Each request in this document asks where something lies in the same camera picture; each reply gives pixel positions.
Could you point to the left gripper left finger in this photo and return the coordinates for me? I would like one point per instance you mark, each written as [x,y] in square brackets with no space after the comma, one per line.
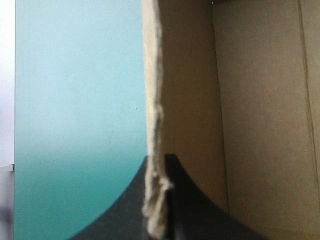
[120,215]

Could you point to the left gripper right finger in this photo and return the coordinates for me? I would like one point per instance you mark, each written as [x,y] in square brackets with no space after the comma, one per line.
[197,212]

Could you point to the brown cardboard box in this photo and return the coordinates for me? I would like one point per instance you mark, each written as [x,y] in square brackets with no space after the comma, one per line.
[250,100]

